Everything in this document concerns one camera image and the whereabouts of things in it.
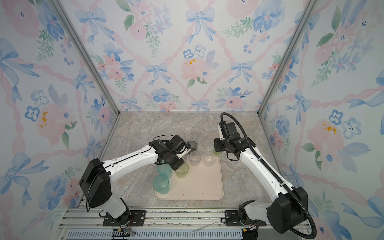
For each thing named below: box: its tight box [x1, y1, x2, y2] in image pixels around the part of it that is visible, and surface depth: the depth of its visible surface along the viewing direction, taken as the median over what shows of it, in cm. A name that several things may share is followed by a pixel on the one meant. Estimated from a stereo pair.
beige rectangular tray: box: [155, 156, 225, 201], surface depth 85 cm
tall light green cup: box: [175, 162, 189, 179], surface depth 88 cm
